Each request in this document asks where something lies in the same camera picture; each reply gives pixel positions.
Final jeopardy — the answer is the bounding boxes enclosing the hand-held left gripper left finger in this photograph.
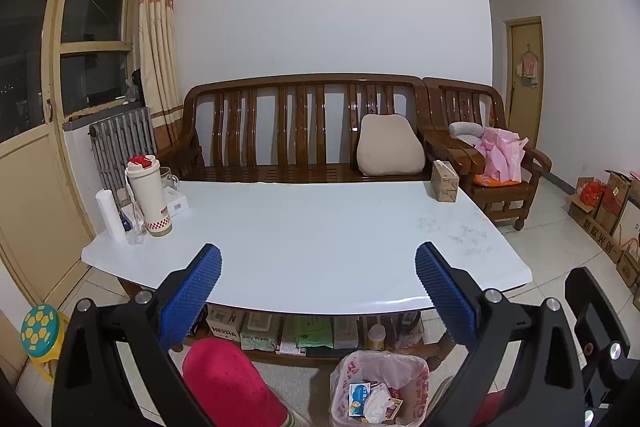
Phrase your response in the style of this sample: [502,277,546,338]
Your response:
[51,243,224,427]

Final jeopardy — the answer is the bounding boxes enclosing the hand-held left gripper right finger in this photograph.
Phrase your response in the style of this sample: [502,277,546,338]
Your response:
[415,242,584,427]

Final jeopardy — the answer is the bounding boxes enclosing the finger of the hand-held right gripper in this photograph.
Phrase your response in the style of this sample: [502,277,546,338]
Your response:
[565,267,632,408]

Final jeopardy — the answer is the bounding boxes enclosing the white red printed plastic bag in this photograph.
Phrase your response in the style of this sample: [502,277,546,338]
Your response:
[329,349,432,427]

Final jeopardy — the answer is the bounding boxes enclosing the white tissue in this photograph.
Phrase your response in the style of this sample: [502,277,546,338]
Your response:
[364,384,396,425]

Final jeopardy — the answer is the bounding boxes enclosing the blue cartoon box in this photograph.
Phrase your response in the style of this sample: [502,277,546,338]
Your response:
[347,382,375,418]

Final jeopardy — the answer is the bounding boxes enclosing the tan printed carton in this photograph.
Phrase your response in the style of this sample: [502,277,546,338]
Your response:
[206,305,247,340]

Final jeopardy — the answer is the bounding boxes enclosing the clear plastic container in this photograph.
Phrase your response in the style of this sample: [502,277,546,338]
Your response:
[392,309,425,350]

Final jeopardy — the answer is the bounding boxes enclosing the white baby wipes pack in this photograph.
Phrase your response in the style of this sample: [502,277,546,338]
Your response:
[240,311,281,352]

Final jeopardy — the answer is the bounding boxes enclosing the white bottle yellow label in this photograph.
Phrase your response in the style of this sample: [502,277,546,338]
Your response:
[366,323,387,351]

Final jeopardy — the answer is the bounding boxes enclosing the open cardboard box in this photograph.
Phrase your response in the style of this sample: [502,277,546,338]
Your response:
[567,177,606,228]

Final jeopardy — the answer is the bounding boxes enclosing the large printed cardboard box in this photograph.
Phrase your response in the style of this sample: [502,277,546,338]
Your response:
[617,179,640,258]

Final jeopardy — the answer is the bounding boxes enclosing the small white box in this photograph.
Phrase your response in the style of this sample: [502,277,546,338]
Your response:
[162,187,190,217]

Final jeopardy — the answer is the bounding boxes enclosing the red pants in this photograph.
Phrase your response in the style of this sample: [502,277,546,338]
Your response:
[181,337,507,427]

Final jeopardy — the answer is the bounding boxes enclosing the tall brown cardboard box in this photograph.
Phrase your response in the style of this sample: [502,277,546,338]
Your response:
[592,170,633,235]

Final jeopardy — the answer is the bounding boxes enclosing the white appliance box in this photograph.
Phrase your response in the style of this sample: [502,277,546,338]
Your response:
[332,314,361,350]

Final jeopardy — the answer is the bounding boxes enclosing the white thermos red lid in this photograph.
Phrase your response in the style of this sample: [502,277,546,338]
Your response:
[125,154,173,238]

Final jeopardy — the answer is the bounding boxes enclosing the red white flat box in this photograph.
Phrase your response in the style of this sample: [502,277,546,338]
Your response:
[276,314,307,356]

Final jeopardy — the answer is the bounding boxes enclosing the brown tissue box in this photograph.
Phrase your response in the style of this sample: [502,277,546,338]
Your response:
[431,159,460,202]

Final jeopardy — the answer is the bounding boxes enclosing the white paper roll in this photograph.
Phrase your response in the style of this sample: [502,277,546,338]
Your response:
[96,188,127,243]

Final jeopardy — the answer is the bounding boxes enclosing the orange bag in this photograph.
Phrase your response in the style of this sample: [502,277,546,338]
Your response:
[472,174,521,186]

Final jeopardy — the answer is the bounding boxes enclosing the green wipes pack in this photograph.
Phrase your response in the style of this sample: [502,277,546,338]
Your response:
[295,314,335,349]

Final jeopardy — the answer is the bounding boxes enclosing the wooden coffee table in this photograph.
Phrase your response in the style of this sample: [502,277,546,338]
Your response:
[81,179,533,365]

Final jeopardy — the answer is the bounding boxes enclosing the pink plastic bag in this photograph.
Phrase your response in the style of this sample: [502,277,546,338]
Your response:
[475,128,529,182]

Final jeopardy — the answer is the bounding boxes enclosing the teal yellow child stool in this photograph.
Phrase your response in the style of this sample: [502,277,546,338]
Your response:
[20,303,71,383]

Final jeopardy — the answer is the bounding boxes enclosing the beige cushion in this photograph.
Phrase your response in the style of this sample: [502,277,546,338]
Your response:
[356,113,426,176]

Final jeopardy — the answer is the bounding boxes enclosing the grey neck pillow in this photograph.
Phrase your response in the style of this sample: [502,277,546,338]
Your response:
[448,122,485,148]

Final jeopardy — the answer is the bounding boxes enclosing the grey radiator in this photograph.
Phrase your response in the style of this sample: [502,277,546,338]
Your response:
[89,106,157,192]

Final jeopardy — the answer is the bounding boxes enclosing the yellow door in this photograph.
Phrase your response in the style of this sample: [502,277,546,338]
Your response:
[505,17,543,150]

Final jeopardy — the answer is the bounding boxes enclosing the wooden armchair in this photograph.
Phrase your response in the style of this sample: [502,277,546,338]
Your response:
[422,77,553,230]

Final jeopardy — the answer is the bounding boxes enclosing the hanging pink clothes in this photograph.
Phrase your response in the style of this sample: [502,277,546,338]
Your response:
[516,44,540,88]

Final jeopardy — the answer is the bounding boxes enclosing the wooden sofa bench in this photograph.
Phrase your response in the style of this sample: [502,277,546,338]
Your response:
[167,74,433,185]

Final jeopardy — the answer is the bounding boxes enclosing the beige curtain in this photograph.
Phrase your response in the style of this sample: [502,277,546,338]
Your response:
[136,0,183,152]

